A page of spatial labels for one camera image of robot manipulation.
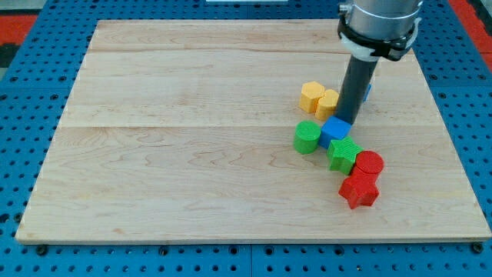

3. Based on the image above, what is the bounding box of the blue cube block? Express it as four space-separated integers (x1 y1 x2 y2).
318 115 351 149

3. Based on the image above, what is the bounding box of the green star block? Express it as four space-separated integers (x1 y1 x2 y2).
327 136 364 175

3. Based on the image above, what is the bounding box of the wooden board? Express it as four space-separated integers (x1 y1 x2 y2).
16 20 491 245

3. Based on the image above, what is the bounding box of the yellow hexagon block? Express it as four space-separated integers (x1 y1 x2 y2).
299 81 325 113

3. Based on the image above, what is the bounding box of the red star block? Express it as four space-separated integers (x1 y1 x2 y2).
338 175 380 209

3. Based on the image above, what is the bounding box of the red cylinder block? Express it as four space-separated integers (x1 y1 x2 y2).
351 150 384 182

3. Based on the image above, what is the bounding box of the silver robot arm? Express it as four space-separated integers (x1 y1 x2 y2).
335 0 423 124

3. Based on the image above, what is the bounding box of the blue block behind rod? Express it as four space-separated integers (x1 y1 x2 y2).
363 84 372 102

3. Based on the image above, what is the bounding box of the black white clamp collar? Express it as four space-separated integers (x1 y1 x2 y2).
337 15 421 62

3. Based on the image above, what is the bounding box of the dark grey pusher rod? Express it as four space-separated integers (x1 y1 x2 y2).
334 56 377 125

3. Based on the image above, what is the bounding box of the yellow rounded block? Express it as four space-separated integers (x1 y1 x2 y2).
314 89 339 121

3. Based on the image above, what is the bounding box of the green cylinder block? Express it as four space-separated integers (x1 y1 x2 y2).
293 121 321 155

